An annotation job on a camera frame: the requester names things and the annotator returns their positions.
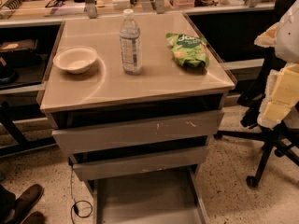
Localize white paper bowl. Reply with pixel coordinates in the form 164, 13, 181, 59
53, 46, 97, 75

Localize middle grey drawer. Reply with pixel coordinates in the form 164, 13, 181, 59
73, 146, 208, 181

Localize top grey drawer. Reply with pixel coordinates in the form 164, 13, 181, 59
52, 110, 224, 155

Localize green snack bag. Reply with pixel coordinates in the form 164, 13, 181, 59
166, 33, 209, 68

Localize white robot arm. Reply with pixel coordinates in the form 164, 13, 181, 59
254, 0, 299, 129

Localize black office chair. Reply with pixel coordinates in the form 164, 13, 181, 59
214, 0, 299, 188

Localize open bottom drawer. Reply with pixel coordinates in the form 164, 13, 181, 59
93, 167, 208, 224

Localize clear plastic water bottle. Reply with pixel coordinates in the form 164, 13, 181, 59
120, 9, 142, 75

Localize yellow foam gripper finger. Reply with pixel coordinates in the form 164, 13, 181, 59
257, 63, 299, 129

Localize grey drawer cabinet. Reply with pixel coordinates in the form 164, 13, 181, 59
36, 11, 238, 224

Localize long background workbench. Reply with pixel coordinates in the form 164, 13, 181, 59
0, 0, 276, 27

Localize grey drawer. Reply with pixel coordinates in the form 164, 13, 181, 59
52, 110, 224, 155
73, 146, 208, 181

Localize black cable on floor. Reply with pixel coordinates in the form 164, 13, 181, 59
68, 165, 94, 224

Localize black eyeglasses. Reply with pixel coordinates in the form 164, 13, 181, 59
45, 0, 65, 8

